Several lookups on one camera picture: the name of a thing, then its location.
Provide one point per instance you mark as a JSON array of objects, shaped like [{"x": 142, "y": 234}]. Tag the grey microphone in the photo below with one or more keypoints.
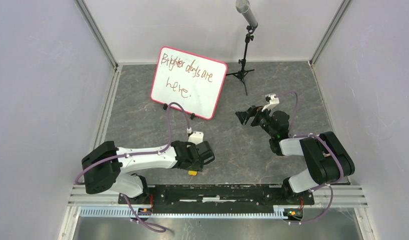
[{"x": 243, "y": 7}]

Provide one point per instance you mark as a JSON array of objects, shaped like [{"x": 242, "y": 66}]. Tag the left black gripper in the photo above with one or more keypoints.
[{"x": 198, "y": 166}]

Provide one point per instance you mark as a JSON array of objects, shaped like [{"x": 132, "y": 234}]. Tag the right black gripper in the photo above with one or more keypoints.
[{"x": 243, "y": 116}]

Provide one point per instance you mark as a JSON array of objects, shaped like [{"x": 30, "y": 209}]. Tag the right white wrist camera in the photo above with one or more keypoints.
[{"x": 272, "y": 101}]

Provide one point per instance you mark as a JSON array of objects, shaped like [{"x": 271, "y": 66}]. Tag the black microphone tripod stand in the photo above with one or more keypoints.
[{"x": 242, "y": 73}]

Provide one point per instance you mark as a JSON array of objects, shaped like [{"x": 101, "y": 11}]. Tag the slotted cable duct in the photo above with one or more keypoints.
[{"x": 145, "y": 213}]

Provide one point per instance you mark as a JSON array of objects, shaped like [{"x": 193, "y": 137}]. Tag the pink framed whiteboard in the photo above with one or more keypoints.
[{"x": 193, "y": 81}]

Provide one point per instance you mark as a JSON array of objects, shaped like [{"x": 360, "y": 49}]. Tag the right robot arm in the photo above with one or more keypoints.
[{"x": 327, "y": 161}]

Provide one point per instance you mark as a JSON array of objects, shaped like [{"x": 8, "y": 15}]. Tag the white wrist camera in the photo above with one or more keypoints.
[
  {"x": 196, "y": 137},
  {"x": 272, "y": 101}
]

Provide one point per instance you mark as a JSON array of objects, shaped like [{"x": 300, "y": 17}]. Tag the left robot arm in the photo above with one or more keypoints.
[{"x": 111, "y": 168}]

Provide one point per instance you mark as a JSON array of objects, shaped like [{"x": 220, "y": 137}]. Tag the black whiteboard easel stand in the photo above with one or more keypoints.
[{"x": 191, "y": 115}]

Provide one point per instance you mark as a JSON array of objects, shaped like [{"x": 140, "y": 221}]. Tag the yellow bone-shaped eraser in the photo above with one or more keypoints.
[{"x": 192, "y": 173}]

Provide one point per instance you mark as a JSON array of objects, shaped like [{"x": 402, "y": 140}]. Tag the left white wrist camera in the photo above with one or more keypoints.
[{"x": 196, "y": 137}]

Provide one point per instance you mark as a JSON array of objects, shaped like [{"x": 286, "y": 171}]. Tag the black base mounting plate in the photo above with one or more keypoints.
[{"x": 219, "y": 198}]

